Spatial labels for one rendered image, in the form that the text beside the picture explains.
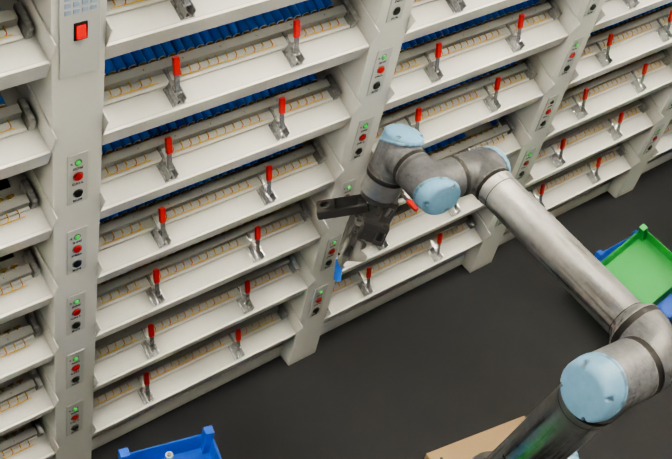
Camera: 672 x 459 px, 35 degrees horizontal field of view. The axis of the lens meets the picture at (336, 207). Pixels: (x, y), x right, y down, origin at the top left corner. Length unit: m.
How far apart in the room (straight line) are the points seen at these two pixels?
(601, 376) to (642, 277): 1.55
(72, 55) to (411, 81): 0.94
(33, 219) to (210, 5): 0.51
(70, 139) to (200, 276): 0.68
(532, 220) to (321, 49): 0.55
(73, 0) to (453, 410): 1.77
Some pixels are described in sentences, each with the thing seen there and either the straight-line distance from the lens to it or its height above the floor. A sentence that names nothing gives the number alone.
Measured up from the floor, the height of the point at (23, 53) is 1.33.
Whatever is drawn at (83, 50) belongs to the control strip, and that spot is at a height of 1.33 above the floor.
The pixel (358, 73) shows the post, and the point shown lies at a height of 1.04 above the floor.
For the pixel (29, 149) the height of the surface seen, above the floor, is 1.13.
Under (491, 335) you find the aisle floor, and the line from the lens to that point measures 3.24.
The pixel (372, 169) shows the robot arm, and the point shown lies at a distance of 2.33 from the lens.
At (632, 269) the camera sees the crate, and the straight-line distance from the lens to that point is 3.48.
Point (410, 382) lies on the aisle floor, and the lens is 3.06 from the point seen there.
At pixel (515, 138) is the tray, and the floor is 0.55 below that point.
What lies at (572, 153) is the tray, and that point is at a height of 0.36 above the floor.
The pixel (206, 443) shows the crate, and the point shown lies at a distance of 2.33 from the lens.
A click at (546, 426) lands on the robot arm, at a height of 0.78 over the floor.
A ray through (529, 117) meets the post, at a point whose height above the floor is 0.64.
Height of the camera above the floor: 2.43
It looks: 45 degrees down
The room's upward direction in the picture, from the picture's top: 15 degrees clockwise
